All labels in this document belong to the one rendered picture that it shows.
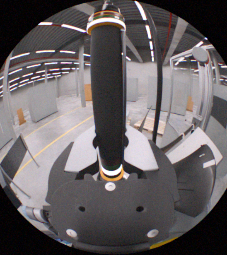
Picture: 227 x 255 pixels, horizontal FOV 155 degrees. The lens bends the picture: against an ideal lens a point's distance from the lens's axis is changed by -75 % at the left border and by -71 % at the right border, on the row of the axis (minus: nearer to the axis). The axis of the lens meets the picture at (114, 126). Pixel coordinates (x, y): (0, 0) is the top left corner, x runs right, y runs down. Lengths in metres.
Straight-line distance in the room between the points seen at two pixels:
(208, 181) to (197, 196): 0.03
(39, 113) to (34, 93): 1.31
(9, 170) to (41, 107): 5.07
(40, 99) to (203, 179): 6.38
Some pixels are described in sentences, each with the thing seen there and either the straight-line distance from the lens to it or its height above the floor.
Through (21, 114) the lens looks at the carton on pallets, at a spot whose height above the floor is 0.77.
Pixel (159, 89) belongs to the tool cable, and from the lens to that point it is 0.15.
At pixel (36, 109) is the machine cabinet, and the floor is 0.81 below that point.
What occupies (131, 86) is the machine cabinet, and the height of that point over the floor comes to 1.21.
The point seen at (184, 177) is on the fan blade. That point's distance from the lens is 0.20.
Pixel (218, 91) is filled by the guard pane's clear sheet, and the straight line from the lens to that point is 0.82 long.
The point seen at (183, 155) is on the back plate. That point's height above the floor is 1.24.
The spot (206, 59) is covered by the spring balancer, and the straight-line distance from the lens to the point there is 0.79.
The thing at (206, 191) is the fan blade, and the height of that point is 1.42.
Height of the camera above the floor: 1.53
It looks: 28 degrees down
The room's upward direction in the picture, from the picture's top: 1 degrees counter-clockwise
